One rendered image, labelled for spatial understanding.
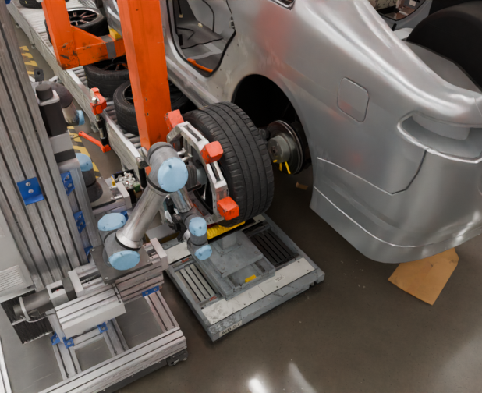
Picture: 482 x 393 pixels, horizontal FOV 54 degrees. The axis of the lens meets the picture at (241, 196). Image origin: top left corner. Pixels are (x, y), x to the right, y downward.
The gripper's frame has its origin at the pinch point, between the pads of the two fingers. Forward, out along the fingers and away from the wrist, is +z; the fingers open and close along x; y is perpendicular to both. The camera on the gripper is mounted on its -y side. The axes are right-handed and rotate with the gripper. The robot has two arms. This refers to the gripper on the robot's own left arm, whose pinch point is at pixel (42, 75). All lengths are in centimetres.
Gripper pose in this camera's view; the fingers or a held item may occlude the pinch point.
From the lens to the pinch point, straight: 287.1
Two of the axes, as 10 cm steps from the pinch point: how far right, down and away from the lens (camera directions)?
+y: -1.3, 7.7, 6.2
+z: -2.8, -6.3, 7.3
